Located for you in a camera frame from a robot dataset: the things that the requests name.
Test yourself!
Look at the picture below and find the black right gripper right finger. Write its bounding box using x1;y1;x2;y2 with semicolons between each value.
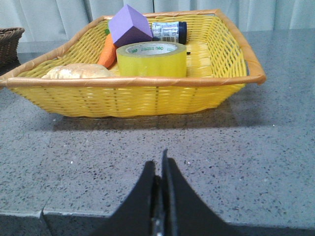
162;149;242;236

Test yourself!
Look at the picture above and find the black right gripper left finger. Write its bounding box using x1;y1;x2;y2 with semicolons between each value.
91;161;159;236

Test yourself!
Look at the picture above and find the yellow tape roll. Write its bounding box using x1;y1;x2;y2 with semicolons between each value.
116;41;187;77

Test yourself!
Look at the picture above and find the yellow wicker basket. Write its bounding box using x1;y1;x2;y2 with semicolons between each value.
0;9;266;118

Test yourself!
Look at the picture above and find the bread roll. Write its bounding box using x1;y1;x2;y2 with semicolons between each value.
42;63;114;79

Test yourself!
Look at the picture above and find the orange toy carrot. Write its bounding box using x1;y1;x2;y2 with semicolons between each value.
97;33;117;68

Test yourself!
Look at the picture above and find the dark blue labelled bottle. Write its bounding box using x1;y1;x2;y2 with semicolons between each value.
151;21;187;44

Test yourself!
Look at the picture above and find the purple foam cube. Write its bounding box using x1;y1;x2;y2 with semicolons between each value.
108;4;153;47

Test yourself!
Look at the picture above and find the brown wicker basket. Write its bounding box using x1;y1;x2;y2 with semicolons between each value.
0;27;25;67

